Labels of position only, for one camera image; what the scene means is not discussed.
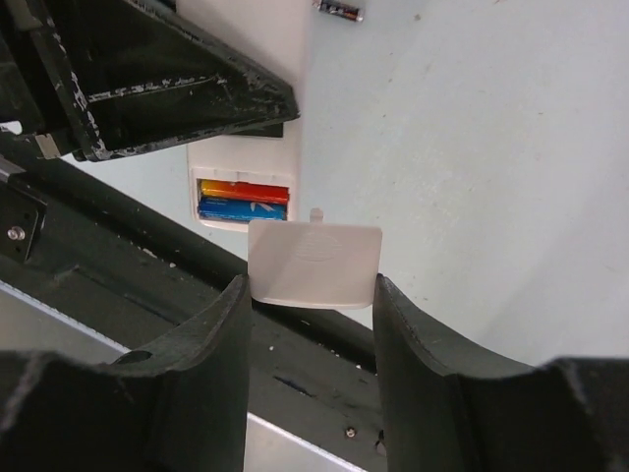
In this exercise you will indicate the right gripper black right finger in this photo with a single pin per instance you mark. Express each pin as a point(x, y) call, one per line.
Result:
point(451, 405)

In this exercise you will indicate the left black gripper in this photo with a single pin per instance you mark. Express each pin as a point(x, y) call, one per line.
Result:
point(101, 80)

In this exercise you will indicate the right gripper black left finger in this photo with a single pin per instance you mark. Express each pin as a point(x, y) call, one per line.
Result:
point(178, 403)

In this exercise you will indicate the red battery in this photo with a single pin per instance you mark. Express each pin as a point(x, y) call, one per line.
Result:
point(244, 191)

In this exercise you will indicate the white red remote control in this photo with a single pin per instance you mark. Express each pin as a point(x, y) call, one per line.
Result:
point(275, 34)

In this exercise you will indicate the blue battery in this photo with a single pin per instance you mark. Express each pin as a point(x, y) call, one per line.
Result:
point(236, 210)

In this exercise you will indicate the white battery cover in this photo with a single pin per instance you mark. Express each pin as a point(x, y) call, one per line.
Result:
point(313, 264)

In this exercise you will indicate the black battery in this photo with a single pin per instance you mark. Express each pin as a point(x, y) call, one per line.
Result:
point(340, 9)

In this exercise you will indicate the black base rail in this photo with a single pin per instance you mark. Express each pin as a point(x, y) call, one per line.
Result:
point(123, 269)

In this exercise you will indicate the grey cable duct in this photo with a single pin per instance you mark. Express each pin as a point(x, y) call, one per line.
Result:
point(27, 324)

